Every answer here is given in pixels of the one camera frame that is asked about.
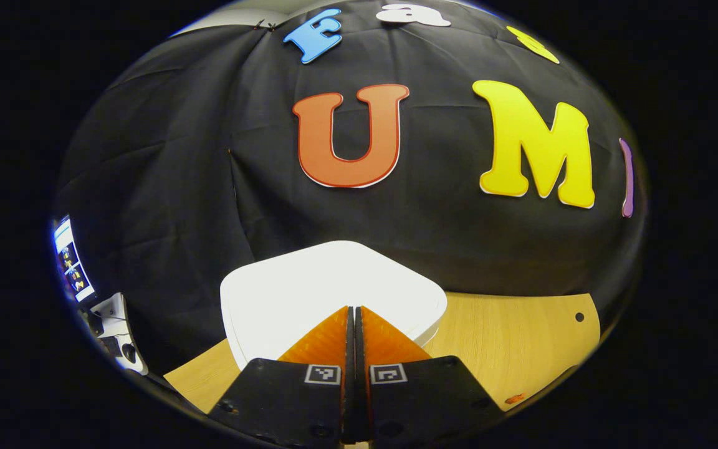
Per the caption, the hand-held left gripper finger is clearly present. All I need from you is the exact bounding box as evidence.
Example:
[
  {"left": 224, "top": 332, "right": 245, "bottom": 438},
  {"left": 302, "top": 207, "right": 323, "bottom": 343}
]
[
  {"left": 357, "top": 306, "right": 506, "bottom": 445},
  {"left": 208, "top": 306, "right": 357, "bottom": 447}
]

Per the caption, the white desktop garbage bin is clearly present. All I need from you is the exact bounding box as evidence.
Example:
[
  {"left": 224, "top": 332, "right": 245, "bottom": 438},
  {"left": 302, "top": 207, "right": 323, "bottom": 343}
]
[{"left": 220, "top": 241, "right": 448, "bottom": 370}]

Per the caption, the wooden desktop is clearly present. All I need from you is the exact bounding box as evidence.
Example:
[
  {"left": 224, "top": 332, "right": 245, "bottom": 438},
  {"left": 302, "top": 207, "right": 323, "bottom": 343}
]
[{"left": 164, "top": 292, "right": 601, "bottom": 415}]

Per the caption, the white side desk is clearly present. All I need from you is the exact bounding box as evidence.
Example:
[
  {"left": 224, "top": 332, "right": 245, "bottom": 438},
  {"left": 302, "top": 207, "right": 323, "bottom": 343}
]
[{"left": 88, "top": 293, "right": 149, "bottom": 376}]

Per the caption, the black backdrop cloth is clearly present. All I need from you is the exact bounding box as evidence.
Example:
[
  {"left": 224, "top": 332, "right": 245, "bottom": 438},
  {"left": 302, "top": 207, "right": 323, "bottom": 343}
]
[{"left": 54, "top": 0, "right": 646, "bottom": 375}]

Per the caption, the computer monitor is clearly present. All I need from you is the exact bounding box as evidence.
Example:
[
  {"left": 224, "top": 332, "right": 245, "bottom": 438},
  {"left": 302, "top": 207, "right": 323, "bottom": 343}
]
[{"left": 52, "top": 215, "right": 95, "bottom": 304}]

